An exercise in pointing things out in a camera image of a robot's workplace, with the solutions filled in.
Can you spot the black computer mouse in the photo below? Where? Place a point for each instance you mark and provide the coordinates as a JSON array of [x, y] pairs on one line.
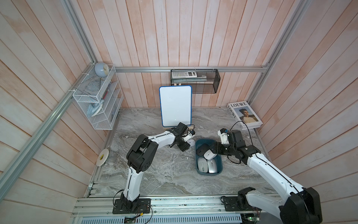
[[200, 151]]

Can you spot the aluminium front rail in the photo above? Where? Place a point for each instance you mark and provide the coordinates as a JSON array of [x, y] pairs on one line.
[[213, 209]]

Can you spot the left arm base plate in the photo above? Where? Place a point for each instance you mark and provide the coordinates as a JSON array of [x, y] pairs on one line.
[[140, 205]]

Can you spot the Loewe book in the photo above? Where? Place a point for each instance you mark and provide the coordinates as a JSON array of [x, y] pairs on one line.
[[245, 115]]

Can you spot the white wire shelf rack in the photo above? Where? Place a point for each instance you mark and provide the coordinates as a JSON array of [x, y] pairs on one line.
[[100, 98]]

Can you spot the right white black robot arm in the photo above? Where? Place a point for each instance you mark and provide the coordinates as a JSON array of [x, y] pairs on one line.
[[296, 204]]

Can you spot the silver computer mouse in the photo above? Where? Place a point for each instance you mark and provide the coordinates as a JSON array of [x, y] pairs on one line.
[[212, 166]]

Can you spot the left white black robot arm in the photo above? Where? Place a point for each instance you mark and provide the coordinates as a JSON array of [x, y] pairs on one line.
[[143, 151]]

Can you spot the blue-framed whiteboard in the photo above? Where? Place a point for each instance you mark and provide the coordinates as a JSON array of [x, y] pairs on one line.
[[176, 105]]

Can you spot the teal storage box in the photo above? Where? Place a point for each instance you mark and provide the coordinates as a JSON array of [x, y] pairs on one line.
[[217, 159]]

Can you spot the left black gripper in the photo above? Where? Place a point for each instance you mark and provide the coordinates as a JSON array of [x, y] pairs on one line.
[[184, 147]]

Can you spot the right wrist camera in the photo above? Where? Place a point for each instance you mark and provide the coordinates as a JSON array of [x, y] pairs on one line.
[[223, 136]]

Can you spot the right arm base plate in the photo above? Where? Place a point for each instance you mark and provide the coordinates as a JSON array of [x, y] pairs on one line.
[[237, 203]]

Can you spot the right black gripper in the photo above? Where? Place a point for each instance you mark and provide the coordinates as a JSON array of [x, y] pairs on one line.
[[216, 147]]

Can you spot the white calculator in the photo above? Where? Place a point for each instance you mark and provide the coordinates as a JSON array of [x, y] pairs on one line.
[[183, 74]]

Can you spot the white tape roll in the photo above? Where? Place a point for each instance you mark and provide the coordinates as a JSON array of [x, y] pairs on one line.
[[102, 158]]

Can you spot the white mouse with logo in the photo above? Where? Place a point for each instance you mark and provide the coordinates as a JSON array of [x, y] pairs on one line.
[[209, 155]]

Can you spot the black mesh wall basket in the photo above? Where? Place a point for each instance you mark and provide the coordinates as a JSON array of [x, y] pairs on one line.
[[207, 81]]

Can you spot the grey-white computer mouse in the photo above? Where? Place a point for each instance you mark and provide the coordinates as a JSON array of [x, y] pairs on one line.
[[202, 165]]

